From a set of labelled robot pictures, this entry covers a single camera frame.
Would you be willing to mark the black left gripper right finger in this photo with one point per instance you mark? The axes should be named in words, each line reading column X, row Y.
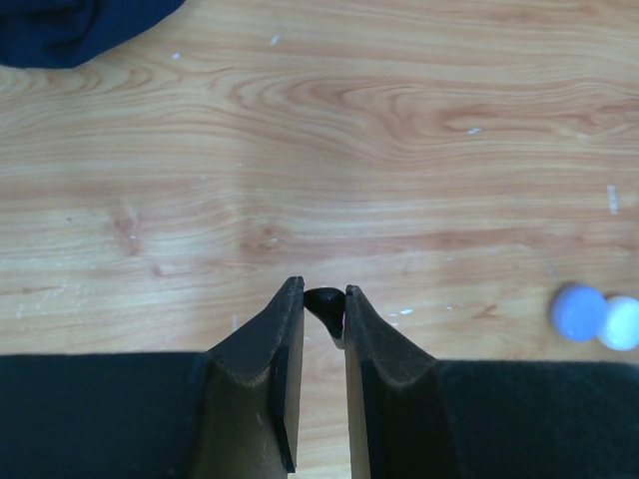
column 411, row 415

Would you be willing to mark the dark blue cloth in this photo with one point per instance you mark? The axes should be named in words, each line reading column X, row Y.
column 63, row 34

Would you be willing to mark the black earbud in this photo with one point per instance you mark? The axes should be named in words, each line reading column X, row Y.
column 327, row 304

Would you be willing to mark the white round charging case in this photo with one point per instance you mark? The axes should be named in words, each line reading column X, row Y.
column 620, row 329

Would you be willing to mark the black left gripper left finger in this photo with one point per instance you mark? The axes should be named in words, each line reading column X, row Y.
column 228, row 412

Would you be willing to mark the purple round charging case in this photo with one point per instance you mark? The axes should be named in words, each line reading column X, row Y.
column 578, row 312

